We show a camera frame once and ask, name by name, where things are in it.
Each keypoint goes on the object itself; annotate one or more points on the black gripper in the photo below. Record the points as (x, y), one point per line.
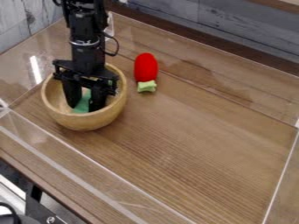
(83, 72)

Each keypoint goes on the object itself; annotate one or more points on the green rectangular block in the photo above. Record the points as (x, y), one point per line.
(83, 106)

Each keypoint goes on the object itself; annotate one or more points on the light wooden bowl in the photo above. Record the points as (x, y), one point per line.
(91, 120)

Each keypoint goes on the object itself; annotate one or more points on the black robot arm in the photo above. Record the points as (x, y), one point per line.
(86, 19)

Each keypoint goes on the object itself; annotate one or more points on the red plush strawberry toy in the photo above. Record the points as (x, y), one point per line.
(146, 72)

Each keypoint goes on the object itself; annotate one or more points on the clear acrylic enclosure panel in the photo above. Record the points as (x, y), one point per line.
(87, 188)

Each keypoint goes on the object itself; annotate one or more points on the black metal table bracket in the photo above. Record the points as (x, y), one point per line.
(44, 209)

